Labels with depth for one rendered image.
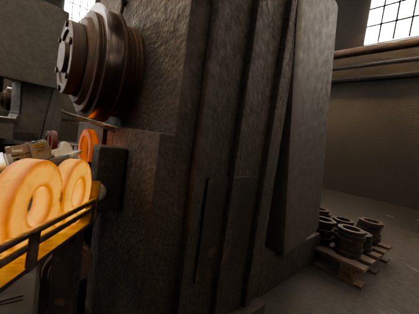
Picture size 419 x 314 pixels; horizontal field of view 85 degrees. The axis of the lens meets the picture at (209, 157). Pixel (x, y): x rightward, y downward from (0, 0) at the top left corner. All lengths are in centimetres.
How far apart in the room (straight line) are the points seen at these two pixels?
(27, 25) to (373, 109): 653
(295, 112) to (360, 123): 539
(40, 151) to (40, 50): 293
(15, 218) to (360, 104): 664
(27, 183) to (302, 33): 124
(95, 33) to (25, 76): 275
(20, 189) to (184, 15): 66
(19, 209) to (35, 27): 350
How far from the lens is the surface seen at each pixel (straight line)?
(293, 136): 130
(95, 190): 70
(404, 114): 652
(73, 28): 105
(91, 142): 106
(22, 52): 376
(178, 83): 78
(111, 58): 95
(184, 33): 82
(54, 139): 194
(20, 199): 44
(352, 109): 675
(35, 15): 390
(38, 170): 46
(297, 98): 130
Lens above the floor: 87
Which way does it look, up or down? 4 degrees down
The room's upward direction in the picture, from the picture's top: 8 degrees clockwise
